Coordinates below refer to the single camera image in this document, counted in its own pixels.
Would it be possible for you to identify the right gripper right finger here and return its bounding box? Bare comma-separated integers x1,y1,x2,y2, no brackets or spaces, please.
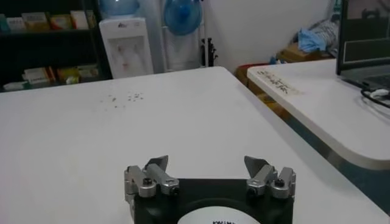
243,155,297,200

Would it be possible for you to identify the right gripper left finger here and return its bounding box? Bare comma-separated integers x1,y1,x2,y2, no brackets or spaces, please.
124,155,180,202

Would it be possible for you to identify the orange printed cardboard box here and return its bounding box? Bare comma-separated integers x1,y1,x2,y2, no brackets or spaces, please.
248,80,290,119

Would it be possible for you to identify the white side table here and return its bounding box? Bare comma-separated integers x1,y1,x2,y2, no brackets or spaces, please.
246,58,390,170

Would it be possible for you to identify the handwritten paper label strip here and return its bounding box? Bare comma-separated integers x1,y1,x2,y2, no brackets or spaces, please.
255,69,301,97

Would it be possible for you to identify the open brown cardboard box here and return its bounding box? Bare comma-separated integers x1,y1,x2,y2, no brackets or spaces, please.
234,62,271,88

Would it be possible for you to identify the green yellow medicine box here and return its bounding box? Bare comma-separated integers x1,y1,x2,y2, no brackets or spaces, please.
56,66,80,83
77,63,100,79

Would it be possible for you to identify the white water dispenser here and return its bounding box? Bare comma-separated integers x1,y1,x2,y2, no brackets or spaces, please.
98,17,155,80

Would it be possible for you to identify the large brown cardboard box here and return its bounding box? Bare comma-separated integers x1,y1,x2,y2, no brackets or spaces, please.
275,42,335,63

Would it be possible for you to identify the black tripod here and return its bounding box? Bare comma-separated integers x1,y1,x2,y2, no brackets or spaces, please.
200,37,219,68

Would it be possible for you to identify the light blue cloth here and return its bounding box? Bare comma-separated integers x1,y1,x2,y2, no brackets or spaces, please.
297,28,327,53

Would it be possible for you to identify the red white medicine box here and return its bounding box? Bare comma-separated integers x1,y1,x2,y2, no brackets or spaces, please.
23,66,57,85

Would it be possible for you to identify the white metal jug rack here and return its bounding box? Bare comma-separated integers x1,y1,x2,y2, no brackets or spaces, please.
138,0,214,74

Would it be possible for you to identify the flat white medicine box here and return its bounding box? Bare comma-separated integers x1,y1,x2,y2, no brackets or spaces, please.
2,81,25,91

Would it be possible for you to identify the grey laptop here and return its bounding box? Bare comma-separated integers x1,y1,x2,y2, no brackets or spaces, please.
336,0,390,92

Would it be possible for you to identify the black shelving unit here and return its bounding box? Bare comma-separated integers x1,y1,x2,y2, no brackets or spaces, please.
0,0,113,93

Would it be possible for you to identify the labelled blue water jug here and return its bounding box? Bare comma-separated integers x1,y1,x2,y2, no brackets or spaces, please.
97,0,141,18

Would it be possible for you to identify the orange white medicine box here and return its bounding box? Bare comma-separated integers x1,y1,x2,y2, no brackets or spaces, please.
49,14,74,30

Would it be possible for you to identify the white laptop cable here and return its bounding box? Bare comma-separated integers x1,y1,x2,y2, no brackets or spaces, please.
368,88,390,100

